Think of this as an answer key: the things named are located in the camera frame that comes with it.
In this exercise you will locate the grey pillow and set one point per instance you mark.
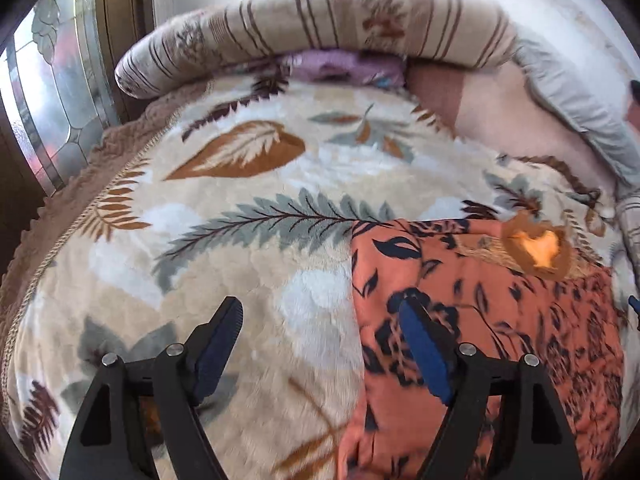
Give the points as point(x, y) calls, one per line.
point(575, 95)

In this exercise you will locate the black cloth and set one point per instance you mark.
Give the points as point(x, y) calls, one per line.
point(634, 102)

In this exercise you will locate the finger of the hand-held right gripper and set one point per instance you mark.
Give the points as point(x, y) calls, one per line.
point(635, 305)

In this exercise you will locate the short striped pillow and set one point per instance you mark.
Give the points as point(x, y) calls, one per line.
point(631, 225)

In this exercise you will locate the pink bed sheet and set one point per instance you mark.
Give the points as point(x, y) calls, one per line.
point(505, 115)

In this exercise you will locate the leaf print blanket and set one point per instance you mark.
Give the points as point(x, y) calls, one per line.
point(250, 240)

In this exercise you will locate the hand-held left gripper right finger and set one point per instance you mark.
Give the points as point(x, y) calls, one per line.
point(425, 352)

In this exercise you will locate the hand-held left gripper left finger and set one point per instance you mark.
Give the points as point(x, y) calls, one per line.
point(216, 357)

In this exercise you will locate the stained glass window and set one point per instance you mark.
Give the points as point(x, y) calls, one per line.
point(55, 85)

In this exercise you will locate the orange floral garment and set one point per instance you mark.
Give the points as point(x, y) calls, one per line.
point(510, 340)

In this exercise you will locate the purple cloth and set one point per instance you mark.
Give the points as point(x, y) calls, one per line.
point(345, 67)

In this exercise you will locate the long striped bolster pillow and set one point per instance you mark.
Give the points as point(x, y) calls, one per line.
point(320, 20)

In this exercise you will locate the brown wooden window frame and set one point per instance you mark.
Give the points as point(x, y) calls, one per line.
point(120, 5)

